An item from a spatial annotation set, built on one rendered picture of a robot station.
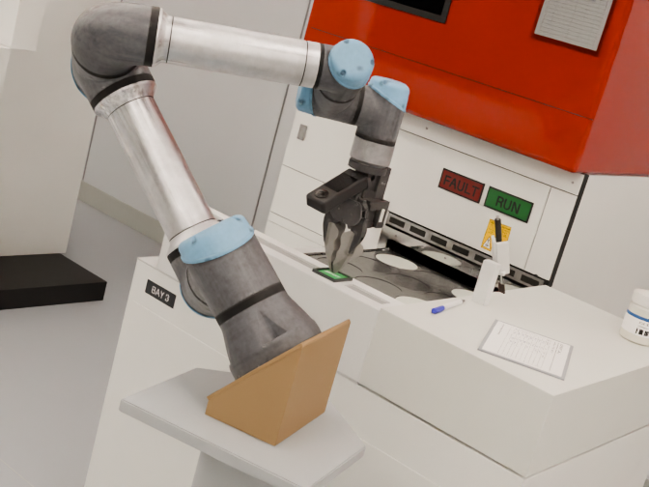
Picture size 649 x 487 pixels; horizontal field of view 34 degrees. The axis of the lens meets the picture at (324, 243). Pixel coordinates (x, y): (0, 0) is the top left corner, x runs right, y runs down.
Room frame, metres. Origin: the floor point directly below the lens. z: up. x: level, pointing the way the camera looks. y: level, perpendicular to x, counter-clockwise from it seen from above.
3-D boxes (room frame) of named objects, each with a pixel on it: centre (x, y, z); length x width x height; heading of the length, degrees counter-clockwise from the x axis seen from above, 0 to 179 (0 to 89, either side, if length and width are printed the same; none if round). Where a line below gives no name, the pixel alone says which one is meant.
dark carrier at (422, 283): (2.24, -0.19, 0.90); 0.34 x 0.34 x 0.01; 54
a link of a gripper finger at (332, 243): (1.93, -0.03, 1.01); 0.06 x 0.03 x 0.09; 144
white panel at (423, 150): (2.53, -0.17, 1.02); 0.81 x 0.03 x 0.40; 54
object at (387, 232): (2.41, -0.31, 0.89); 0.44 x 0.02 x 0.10; 54
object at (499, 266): (2.00, -0.33, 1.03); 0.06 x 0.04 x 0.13; 144
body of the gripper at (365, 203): (1.92, -0.04, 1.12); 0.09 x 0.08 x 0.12; 144
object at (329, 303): (1.98, 0.07, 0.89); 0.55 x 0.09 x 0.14; 54
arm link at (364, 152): (1.92, -0.04, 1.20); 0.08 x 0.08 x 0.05
